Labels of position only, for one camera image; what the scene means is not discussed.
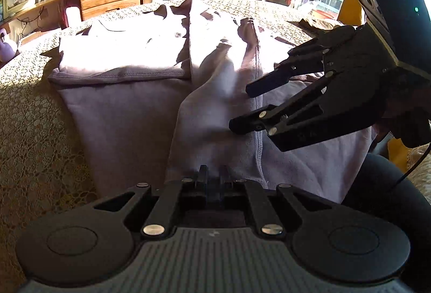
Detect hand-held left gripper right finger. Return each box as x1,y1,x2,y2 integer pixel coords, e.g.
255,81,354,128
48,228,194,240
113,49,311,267
219,165,337,239

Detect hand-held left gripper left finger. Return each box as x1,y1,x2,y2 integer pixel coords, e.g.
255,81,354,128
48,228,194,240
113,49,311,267
94,164,216,240

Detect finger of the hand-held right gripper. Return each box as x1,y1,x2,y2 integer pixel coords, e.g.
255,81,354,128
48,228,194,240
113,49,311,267
246,25,394,98
229,72,391,152

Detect lilac sweatshirt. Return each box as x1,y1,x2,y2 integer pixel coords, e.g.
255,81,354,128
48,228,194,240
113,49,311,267
47,0,378,204

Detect person's leg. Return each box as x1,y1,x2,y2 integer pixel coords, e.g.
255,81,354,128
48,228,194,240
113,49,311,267
340,153,431,293

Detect lace tablecloth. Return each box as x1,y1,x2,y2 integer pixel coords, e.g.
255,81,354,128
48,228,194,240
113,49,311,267
0,0,347,280

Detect white pink heater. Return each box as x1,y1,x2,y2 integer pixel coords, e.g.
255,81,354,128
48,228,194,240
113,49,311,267
65,5,82,26

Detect lilac kettlebell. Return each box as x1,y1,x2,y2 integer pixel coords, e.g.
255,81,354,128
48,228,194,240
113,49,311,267
0,29,19,63

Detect black cable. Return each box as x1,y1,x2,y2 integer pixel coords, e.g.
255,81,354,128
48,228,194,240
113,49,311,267
387,141,431,193

